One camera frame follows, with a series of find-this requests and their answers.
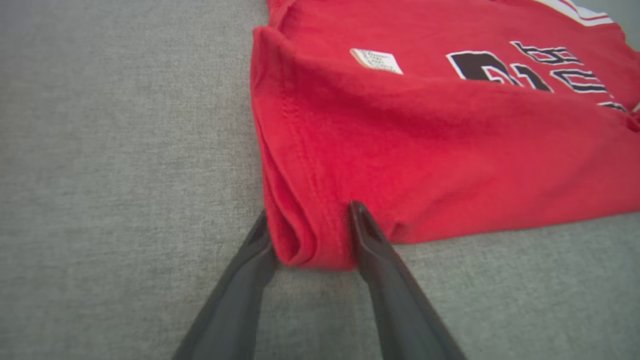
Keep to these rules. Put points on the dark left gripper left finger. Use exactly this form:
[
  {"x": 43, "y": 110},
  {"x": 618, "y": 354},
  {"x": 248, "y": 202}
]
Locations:
[{"x": 235, "y": 310}]

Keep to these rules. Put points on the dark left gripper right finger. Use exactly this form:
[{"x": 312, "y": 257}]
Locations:
[{"x": 400, "y": 310}]

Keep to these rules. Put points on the red basketball jersey white trim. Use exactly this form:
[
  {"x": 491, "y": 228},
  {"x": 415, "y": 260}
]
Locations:
[{"x": 450, "y": 150}]

